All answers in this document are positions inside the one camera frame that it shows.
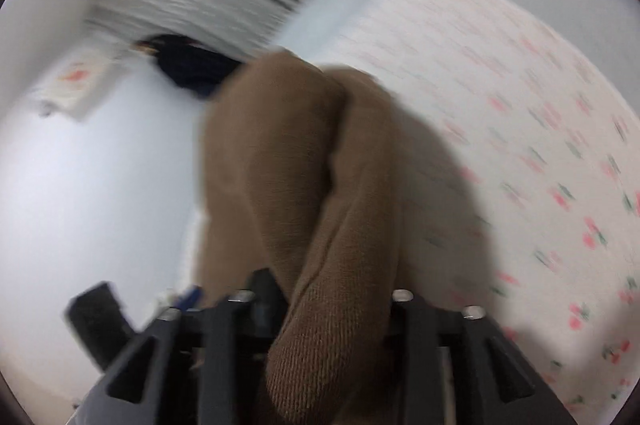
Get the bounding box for brown coat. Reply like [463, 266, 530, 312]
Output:
[196, 52, 399, 424]

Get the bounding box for black hanging garment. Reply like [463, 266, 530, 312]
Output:
[132, 34, 243, 99]

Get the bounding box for cherry print white blanket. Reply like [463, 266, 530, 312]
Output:
[182, 0, 640, 425]

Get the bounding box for white wall box cover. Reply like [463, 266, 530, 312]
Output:
[32, 45, 120, 122]

